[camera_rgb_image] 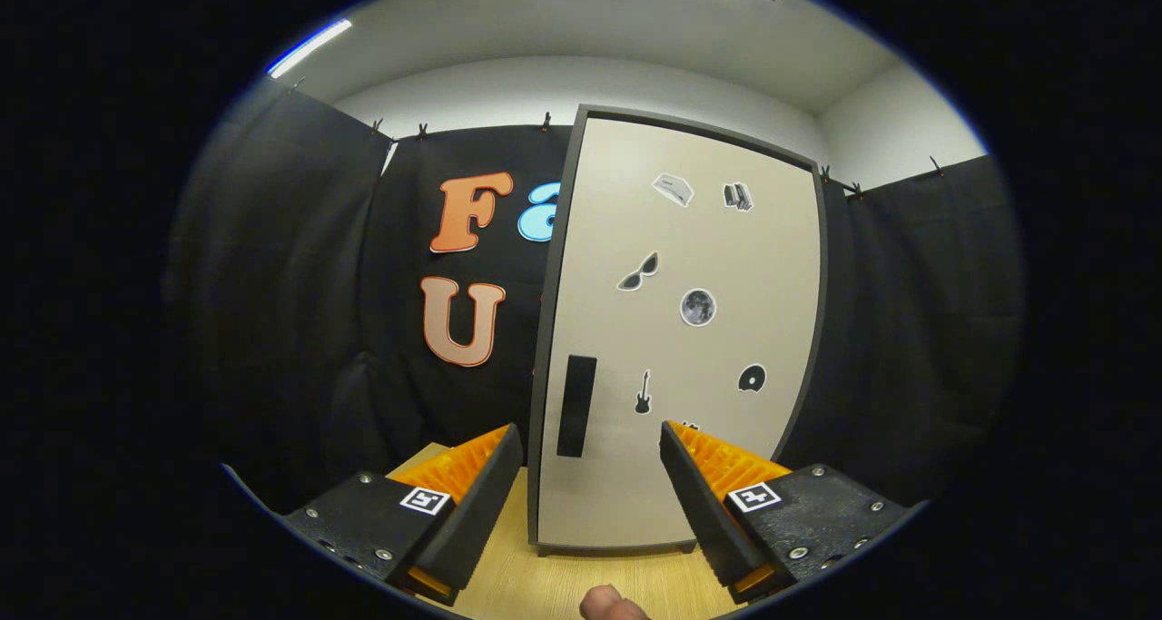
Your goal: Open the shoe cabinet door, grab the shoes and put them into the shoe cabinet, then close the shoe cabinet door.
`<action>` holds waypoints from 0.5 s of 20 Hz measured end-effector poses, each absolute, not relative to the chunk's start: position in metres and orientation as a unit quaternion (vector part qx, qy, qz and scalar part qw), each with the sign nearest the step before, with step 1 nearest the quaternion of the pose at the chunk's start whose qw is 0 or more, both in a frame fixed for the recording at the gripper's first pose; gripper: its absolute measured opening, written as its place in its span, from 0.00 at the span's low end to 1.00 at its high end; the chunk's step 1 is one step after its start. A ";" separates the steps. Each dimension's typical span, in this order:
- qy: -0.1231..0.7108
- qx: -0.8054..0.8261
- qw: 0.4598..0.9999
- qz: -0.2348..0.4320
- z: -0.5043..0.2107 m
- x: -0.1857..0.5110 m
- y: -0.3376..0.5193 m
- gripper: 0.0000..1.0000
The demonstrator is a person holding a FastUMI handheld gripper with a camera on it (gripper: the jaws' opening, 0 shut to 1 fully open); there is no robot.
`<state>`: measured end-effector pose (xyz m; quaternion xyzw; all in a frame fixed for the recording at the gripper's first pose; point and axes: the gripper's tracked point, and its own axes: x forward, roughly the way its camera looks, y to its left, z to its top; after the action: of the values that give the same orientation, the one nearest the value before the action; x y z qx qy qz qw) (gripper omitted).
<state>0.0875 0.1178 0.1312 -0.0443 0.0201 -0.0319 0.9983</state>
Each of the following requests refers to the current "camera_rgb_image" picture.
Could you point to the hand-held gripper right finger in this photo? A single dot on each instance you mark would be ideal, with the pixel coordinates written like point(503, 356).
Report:
point(704, 511)

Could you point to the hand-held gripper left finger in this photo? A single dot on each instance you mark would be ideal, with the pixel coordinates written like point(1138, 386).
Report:
point(481, 511)

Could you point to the dark grey shoe cabinet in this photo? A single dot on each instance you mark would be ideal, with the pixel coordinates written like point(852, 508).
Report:
point(561, 230)

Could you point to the narrow ceiling light panel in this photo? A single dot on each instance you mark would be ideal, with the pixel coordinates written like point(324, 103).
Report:
point(309, 48)

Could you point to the black backdrop cloth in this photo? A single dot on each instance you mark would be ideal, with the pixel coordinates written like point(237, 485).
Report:
point(290, 329)

